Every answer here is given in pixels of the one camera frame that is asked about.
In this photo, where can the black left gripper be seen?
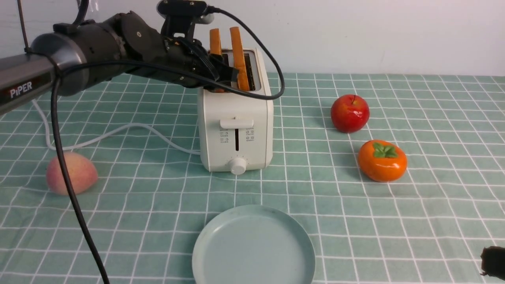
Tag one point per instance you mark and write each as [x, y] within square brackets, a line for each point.
[189, 57]

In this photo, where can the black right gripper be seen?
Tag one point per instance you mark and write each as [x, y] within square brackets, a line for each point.
[493, 262]

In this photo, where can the toasted bread slice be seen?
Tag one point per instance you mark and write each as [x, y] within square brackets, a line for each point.
[215, 48]
[239, 59]

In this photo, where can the white two-slot toaster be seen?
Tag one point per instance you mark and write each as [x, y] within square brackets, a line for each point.
[236, 132]

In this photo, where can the red apple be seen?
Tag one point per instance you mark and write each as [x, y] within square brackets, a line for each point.
[349, 113]

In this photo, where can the green checkered tablecloth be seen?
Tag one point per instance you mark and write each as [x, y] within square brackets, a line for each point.
[153, 195]

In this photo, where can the orange persimmon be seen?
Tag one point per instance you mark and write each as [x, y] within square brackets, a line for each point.
[382, 161]

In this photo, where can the light green plate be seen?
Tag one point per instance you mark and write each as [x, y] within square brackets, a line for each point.
[253, 244]

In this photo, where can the pink peach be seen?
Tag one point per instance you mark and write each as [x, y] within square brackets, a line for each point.
[82, 173]

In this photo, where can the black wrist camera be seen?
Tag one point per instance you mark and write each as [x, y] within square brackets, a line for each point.
[181, 16]

